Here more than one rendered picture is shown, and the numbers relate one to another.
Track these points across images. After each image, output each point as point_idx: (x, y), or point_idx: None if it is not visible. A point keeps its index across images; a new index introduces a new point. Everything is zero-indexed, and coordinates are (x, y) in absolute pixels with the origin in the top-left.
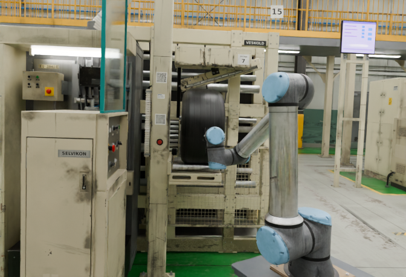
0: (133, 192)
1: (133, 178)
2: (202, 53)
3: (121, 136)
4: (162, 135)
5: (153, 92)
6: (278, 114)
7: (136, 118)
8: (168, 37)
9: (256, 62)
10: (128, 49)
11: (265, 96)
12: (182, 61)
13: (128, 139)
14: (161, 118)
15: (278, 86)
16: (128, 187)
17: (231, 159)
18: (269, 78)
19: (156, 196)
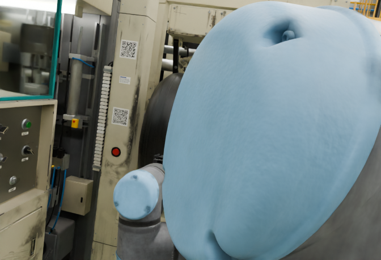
0: (88, 210)
1: (91, 192)
2: (211, 19)
3: (42, 138)
4: (121, 142)
5: (114, 72)
6: None
7: None
8: None
9: None
10: None
11: (167, 178)
12: (178, 29)
13: (88, 136)
14: (121, 116)
15: (238, 147)
16: (79, 204)
17: (170, 258)
18: (203, 50)
19: (102, 233)
